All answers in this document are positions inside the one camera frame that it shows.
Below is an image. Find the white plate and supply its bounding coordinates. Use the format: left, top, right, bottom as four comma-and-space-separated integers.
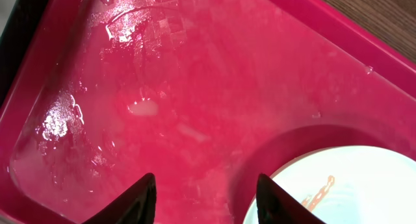
242, 145, 416, 224

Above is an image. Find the red plastic tray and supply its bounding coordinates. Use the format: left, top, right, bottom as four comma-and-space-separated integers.
1, 0, 415, 223

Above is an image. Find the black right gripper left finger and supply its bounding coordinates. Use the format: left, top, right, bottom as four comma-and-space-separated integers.
84, 173, 157, 224

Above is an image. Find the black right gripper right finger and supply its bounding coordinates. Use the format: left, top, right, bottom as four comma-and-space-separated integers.
255, 173, 324, 224

